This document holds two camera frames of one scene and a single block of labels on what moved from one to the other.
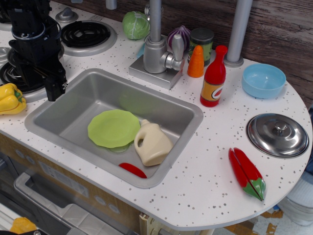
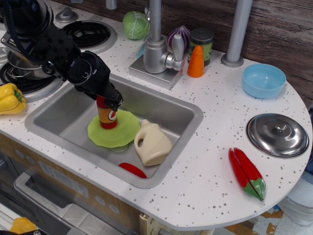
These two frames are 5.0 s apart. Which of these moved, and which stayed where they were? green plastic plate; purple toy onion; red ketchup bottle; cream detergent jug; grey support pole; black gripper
Moved: red ketchup bottle; black gripper
Stayed: green plastic plate; grey support pole; purple toy onion; cream detergent jug
